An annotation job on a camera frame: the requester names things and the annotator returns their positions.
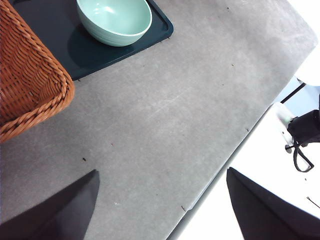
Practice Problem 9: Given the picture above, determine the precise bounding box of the black looped cable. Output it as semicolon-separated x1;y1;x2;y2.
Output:
284;138;315;173

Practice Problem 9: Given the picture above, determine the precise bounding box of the black frame bar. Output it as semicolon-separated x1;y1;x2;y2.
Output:
279;82;307;104

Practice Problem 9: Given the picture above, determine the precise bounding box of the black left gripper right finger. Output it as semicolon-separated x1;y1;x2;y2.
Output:
226;166;320;240

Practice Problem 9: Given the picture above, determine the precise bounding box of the teal ribbed bowl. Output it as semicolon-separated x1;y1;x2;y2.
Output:
76;0;153;48

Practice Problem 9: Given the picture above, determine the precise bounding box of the black rectangular tray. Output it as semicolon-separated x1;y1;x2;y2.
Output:
8;0;175;82

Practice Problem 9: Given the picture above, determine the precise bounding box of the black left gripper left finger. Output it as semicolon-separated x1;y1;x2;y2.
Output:
0;169;101;240

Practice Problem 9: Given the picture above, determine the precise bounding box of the brown wicker basket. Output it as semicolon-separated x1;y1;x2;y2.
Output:
0;0;76;145

